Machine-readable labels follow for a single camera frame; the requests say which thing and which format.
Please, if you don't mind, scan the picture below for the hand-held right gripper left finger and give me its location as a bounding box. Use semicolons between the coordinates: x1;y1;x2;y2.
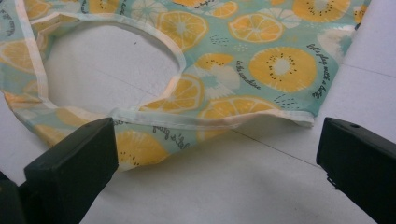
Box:
23;117;120;224

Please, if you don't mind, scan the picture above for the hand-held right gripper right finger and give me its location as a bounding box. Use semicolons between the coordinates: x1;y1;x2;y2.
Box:
316;117;396;224

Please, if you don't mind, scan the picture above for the white table cover sheet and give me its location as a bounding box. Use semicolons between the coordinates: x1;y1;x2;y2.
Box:
0;0;396;224

